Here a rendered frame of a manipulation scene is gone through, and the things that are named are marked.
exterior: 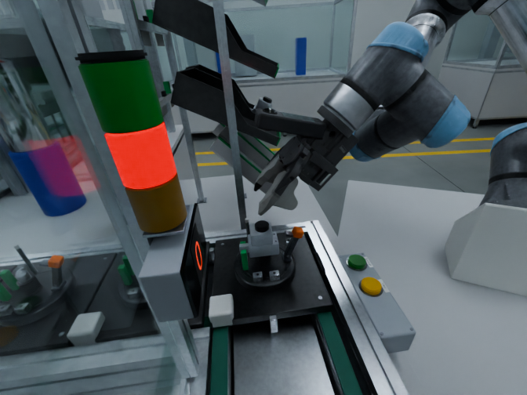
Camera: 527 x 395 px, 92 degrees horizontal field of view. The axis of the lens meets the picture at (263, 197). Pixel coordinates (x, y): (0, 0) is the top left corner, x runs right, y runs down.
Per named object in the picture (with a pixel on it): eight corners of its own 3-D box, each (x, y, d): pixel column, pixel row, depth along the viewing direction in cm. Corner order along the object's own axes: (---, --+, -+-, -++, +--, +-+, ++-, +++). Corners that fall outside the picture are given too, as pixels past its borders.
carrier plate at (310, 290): (302, 235, 72) (303, 229, 70) (332, 311, 51) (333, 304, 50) (216, 245, 70) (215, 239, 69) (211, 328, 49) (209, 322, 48)
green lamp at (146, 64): (169, 116, 24) (154, 57, 22) (156, 130, 20) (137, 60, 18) (114, 120, 24) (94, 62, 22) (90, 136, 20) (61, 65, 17)
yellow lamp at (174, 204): (190, 204, 30) (180, 164, 27) (183, 230, 25) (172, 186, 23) (146, 208, 29) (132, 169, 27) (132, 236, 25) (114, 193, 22)
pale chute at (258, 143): (277, 170, 100) (285, 162, 98) (277, 186, 89) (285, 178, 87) (219, 121, 92) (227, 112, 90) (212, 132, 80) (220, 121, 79)
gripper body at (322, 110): (316, 194, 46) (365, 143, 42) (280, 169, 43) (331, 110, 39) (305, 176, 53) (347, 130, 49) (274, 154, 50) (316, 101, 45)
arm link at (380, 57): (445, 50, 35) (401, 7, 34) (383, 115, 39) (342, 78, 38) (421, 60, 42) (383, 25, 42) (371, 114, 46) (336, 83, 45)
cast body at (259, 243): (276, 241, 59) (275, 216, 55) (279, 255, 55) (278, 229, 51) (239, 245, 58) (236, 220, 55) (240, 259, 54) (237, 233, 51)
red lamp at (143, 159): (180, 164, 27) (169, 117, 25) (172, 186, 23) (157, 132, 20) (132, 168, 27) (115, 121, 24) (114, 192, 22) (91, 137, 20)
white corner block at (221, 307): (234, 305, 53) (232, 292, 51) (234, 325, 50) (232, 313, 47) (212, 308, 53) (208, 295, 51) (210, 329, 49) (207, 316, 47)
